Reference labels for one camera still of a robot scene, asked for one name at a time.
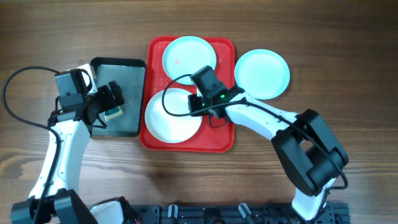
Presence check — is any white plate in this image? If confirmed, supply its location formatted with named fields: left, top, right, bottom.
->
left=144, top=88, right=202, bottom=143

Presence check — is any light blue plate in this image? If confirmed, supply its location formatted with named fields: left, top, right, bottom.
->
left=162, top=36, right=217, bottom=80
left=234, top=49, right=290, bottom=100

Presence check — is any green yellow sponge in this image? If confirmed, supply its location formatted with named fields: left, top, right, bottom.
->
left=104, top=106, right=124, bottom=121

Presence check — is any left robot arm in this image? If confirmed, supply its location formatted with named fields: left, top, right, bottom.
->
left=10, top=81, right=139, bottom=223

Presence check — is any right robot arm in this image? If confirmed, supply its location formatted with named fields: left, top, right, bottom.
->
left=188, top=86, right=349, bottom=222

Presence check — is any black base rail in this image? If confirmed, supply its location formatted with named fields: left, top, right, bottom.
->
left=130, top=202, right=351, bottom=224

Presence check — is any left black cable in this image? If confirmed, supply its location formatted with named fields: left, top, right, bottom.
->
left=1, top=65, right=108, bottom=224

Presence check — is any black water tray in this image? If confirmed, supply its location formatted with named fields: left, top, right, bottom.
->
left=90, top=57, right=146, bottom=138

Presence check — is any red plastic tray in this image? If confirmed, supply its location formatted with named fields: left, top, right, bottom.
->
left=139, top=35, right=235, bottom=153

